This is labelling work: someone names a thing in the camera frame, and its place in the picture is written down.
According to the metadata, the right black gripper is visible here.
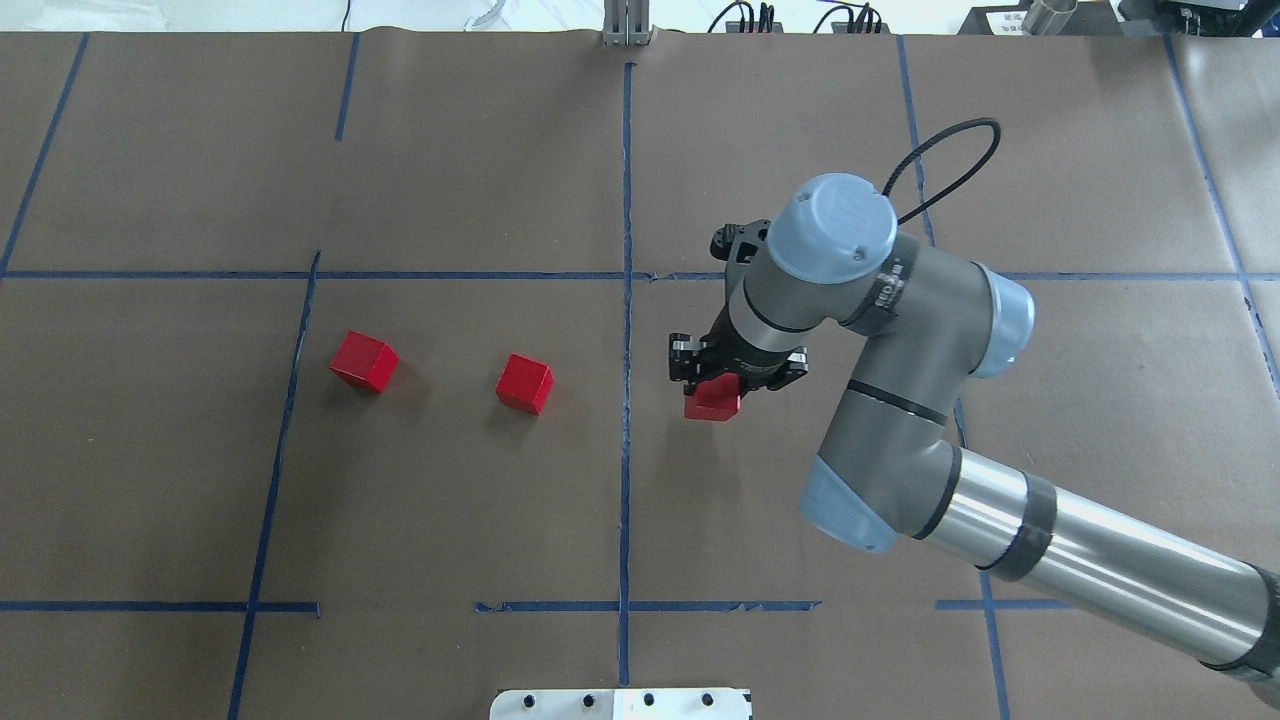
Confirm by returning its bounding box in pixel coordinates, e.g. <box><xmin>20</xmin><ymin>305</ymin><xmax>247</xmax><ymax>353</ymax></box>
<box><xmin>668</xmin><ymin>310</ymin><xmax>809</xmax><ymax>393</ymax></box>

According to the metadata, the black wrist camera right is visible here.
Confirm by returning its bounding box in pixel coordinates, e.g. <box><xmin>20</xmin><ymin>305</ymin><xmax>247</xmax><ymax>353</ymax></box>
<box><xmin>709</xmin><ymin>219</ymin><xmax>771</xmax><ymax>265</ymax></box>

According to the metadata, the aluminium frame post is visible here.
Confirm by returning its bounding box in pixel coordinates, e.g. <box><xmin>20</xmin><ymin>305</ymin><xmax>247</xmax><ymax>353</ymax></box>
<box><xmin>602</xmin><ymin>0</ymin><xmax>653</xmax><ymax>47</ymax></box>

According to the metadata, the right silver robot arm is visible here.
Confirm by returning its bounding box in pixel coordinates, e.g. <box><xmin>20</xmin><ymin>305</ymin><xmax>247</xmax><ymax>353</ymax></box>
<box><xmin>669</xmin><ymin>174</ymin><xmax>1277</xmax><ymax>705</ymax></box>

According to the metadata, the white camera pole base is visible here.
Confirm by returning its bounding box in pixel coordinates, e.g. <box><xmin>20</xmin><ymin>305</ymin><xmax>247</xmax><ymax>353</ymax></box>
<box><xmin>489</xmin><ymin>687</ymin><xmax>754</xmax><ymax>719</ymax></box>

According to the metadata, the steel cup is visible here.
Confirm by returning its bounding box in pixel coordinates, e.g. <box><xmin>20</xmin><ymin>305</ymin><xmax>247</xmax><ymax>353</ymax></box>
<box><xmin>1021</xmin><ymin>0</ymin><xmax>1079</xmax><ymax>36</ymax></box>

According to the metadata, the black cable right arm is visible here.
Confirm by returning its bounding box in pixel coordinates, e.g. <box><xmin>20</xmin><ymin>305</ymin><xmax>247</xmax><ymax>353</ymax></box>
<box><xmin>881</xmin><ymin>118</ymin><xmax>1002</xmax><ymax>227</ymax></box>

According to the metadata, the red block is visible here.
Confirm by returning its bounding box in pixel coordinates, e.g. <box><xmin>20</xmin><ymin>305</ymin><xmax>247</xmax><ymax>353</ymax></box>
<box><xmin>328</xmin><ymin>331</ymin><xmax>401</xmax><ymax>393</ymax></box>
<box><xmin>495</xmin><ymin>354</ymin><xmax>556</xmax><ymax>416</ymax></box>

